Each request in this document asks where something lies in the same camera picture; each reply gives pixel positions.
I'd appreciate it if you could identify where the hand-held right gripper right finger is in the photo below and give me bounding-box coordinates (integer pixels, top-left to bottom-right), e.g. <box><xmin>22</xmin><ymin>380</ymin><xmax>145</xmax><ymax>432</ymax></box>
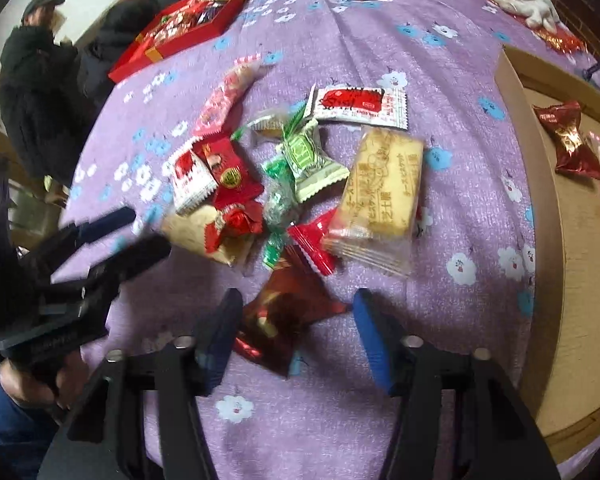
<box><xmin>352</xmin><ymin>287</ymin><xmax>561</xmax><ymax>480</ymax></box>

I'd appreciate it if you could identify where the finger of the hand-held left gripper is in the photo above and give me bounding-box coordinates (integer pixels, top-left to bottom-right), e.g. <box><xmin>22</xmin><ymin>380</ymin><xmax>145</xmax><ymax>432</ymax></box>
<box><xmin>30</xmin><ymin>206</ymin><xmax>137</xmax><ymax>281</ymax></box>
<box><xmin>50</xmin><ymin>232</ymin><xmax>173</xmax><ymax>306</ymax></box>

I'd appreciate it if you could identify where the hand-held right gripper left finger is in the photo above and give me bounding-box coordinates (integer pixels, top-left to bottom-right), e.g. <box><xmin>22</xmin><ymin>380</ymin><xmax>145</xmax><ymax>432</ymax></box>
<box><xmin>40</xmin><ymin>287</ymin><xmax>246</xmax><ymax>480</ymax></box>

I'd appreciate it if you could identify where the dark red foil snack packet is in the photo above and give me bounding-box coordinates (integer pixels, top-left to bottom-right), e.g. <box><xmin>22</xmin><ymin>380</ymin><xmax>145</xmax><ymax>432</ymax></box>
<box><xmin>532</xmin><ymin>100</ymin><xmax>600</xmax><ymax>180</ymax></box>
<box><xmin>232</xmin><ymin>247</ymin><xmax>348</xmax><ymax>378</ymax></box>

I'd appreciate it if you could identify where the small clear biscuit packet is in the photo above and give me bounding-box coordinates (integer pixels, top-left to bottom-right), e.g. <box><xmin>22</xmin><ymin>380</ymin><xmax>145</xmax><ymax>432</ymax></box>
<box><xmin>161</xmin><ymin>204</ymin><xmax>256</xmax><ymax>267</ymax></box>

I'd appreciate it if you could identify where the small white red-label snack packet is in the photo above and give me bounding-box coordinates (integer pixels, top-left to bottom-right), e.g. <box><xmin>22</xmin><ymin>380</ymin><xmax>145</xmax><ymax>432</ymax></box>
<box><xmin>167</xmin><ymin>140</ymin><xmax>220</xmax><ymax>216</ymax></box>

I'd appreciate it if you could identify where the small green candy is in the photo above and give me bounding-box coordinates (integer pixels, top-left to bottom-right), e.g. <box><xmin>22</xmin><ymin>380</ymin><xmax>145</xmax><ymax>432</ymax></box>
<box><xmin>262</xmin><ymin>232</ymin><xmax>293</xmax><ymax>271</ymax></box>
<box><xmin>262</xmin><ymin>180</ymin><xmax>301</xmax><ymax>233</ymax></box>

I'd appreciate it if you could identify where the red figure-print snack packet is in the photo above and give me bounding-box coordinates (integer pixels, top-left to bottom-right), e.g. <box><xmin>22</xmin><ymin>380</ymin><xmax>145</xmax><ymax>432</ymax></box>
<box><xmin>287</xmin><ymin>207</ymin><xmax>338</xmax><ymax>277</ymax></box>
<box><xmin>192</xmin><ymin>135</ymin><xmax>265</xmax><ymax>208</ymax></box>

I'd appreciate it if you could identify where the large clear biscuit packet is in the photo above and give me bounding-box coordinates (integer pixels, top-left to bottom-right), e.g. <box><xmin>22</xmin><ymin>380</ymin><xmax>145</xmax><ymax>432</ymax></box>
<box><xmin>322</xmin><ymin>127</ymin><xmax>425</xmax><ymax>277</ymax></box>

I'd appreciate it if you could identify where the pink cartoon snack packet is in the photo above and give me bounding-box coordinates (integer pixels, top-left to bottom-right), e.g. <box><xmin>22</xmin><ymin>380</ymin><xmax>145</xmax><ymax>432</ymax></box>
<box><xmin>192</xmin><ymin>85</ymin><xmax>236</xmax><ymax>138</ymax></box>

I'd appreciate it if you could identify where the clear green-edged snack packet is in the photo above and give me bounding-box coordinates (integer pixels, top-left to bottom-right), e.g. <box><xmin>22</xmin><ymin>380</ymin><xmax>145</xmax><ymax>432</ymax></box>
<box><xmin>232</xmin><ymin>100</ymin><xmax>311</xmax><ymax>143</ymax></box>

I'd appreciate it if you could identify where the green white snack packet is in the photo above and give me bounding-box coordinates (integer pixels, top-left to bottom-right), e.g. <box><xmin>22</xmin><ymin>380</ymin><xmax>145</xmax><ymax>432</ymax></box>
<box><xmin>280</xmin><ymin>120</ymin><xmax>351</xmax><ymax>204</ymax></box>

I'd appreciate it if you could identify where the pink striped snack packet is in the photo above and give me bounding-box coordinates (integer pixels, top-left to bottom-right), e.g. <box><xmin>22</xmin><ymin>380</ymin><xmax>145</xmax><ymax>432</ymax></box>
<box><xmin>222</xmin><ymin>55</ymin><xmax>266</xmax><ymax>98</ymax></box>

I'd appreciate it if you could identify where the cardboard tray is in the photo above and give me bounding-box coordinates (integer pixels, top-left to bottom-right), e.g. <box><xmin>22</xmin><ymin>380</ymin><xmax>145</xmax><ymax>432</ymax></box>
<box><xmin>495</xmin><ymin>45</ymin><xmax>600</xmax><ymax>466</ymax></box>

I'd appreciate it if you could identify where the large white red-label snack packet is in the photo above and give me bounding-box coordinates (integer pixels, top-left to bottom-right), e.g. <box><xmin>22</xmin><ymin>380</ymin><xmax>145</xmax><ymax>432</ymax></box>
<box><xmin>306</xmin><ymin>84</ymin><xmax>411</xmax><ymax>132</ymax></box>

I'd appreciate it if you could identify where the person's left forearm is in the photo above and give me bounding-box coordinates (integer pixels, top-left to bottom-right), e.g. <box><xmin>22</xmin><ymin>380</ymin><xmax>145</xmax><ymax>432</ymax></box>
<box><xmin>0</xmin><ymin>370</ymin><xmax>71</xmax><ymax>480</ymax></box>

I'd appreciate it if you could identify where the person's left hand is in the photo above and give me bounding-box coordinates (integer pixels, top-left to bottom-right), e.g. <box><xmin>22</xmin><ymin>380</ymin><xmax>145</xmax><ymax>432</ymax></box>
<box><xmin>0</xmin><ymin>347</ymin><xmax>91</xmax><ymax>411</ymax></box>

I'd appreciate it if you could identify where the red candy gift box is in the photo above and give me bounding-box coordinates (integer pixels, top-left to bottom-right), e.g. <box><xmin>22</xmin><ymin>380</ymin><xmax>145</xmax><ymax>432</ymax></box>
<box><xmin>107</xmin><ymin>0</ymin><xmax>258</xmax><ymax>85</ymax></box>

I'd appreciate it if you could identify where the purple floral tablecloth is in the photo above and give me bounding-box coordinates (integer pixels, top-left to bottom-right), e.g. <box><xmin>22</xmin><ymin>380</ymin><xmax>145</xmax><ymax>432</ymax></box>
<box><xmin>57</xmin><ymin>0</ymin><xmax>600</xmax><ymax>480</ymax></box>

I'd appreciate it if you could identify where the red patterned foil bag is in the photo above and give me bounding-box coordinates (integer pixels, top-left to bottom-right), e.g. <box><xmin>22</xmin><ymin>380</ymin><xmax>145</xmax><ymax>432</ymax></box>
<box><xmin>482</xmin><ymin>0</ymin><xmax>588</xmax><ymax>56</ymax></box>

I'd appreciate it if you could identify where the white glove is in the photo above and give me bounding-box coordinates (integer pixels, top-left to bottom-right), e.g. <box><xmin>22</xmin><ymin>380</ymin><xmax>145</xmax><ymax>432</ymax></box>
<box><xmin>495</xmin><ymin>0</ymin><xmax>563</xmax><ymax>31</ymax></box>

